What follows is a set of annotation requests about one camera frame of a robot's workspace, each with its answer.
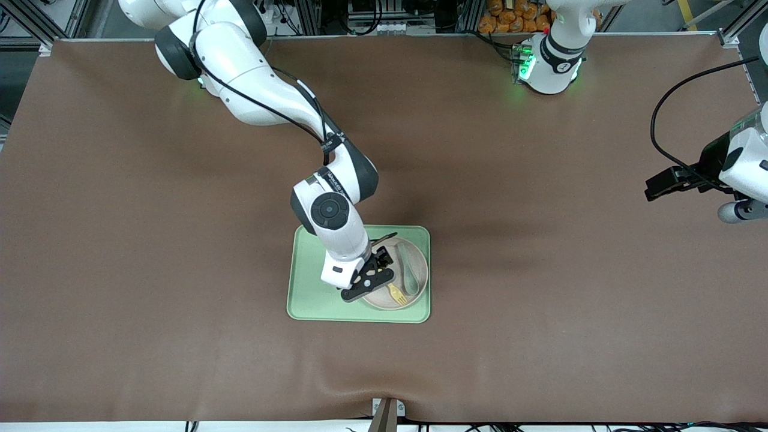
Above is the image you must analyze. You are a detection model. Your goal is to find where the round pink plate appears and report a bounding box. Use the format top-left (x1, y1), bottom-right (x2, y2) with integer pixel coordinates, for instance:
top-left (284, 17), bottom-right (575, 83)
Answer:
top-left (360, 236), bottom-right (430, 311)

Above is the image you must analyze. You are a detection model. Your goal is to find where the grey-green plastic spoon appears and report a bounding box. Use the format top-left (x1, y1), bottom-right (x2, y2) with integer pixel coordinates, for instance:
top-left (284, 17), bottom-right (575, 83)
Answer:
top-left (395, 240), bottom-right (421, 296)

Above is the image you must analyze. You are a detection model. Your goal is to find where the light green rectangular tray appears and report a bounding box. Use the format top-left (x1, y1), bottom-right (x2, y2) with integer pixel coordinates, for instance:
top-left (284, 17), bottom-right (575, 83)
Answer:
top-left (287, 223), bottom-right (431, 324)

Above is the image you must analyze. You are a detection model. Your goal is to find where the brown table cover mat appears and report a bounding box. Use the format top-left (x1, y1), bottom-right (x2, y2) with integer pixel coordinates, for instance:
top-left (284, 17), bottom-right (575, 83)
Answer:
top-left (0, 33), bottom-right (768, 424)

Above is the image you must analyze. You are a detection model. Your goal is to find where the orange snack bags pile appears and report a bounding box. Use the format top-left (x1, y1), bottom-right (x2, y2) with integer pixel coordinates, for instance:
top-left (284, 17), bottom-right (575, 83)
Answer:
top-left (478, 0), bottom-right (556, 34)

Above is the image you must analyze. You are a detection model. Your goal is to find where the metal table edge bracket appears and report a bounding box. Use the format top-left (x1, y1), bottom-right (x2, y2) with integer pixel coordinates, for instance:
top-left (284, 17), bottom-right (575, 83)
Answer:
top-left (371, 397), bottom-right (406, 432)

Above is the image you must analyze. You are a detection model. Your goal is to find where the aluminium frame profile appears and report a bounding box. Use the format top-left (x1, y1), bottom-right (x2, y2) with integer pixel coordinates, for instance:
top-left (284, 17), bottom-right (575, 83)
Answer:
top-left (0, 0), bottom-right (91, 52)
top-left (717, 0), bottom-right (768, 49)

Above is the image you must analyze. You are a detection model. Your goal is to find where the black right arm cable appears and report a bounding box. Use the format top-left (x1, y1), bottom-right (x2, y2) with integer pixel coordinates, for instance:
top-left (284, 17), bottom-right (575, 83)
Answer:
top-left (191, 0), bottom-right (346, 166)

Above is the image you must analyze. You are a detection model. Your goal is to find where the aluminium frame post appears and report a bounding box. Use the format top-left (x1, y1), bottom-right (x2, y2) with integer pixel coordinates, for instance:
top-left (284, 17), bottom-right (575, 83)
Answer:
top-left (297, 0), bottom-right (322, 35)
top-left (457, 0), bottom-right (481, 34)

